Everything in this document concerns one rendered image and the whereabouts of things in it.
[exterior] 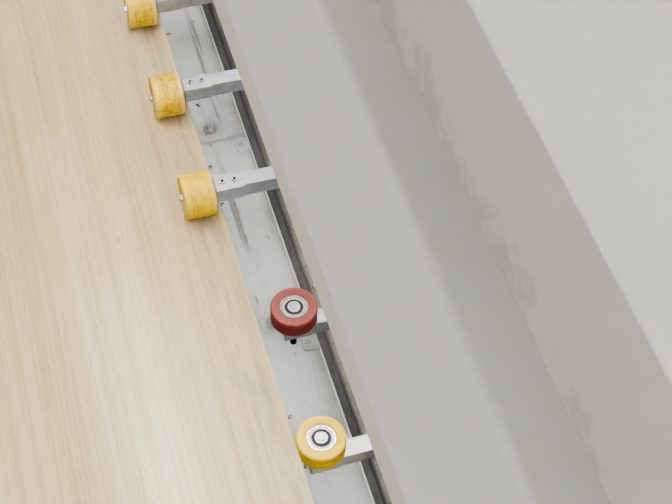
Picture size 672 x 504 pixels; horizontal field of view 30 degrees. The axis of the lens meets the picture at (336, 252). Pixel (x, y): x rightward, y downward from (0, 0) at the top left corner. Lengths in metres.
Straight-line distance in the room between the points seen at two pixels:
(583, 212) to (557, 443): 0.08
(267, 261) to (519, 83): 2.26
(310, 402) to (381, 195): 1.99
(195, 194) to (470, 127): 1.89
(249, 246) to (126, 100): 0.39
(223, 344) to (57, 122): 0.59
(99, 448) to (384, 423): 1.66
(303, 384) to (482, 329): 2.04
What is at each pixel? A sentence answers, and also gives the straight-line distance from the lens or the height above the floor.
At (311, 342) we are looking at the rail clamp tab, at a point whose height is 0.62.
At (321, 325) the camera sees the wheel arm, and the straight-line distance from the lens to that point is 2.15.
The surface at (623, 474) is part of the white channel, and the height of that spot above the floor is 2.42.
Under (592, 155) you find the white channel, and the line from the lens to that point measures 0.26.
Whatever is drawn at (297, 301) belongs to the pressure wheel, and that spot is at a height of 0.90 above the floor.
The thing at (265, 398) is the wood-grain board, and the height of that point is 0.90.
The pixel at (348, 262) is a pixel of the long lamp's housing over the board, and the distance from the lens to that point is 0.36.
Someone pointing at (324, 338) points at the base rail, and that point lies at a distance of 2.34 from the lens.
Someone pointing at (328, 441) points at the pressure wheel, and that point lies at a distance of 1.98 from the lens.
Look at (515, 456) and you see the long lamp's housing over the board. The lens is 0.31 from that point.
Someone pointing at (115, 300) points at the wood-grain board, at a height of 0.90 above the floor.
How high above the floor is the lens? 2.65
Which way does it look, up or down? 53 degrees down
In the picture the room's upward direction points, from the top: 4 degrees clockwise
